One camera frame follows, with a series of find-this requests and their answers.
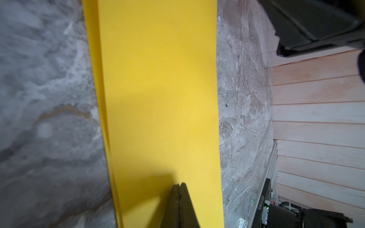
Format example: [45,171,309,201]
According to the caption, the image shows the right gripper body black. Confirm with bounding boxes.
[259,0,365,57]

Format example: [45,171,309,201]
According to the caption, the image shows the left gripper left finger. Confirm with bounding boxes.
[160,184,180,228]

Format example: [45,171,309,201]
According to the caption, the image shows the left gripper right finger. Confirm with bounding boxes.
[179,183,200,228]

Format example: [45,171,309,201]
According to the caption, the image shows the yellow paper sheet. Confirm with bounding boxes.
[82,1,224,228]

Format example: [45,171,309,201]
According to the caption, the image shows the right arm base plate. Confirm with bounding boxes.
[251,178,272,228]

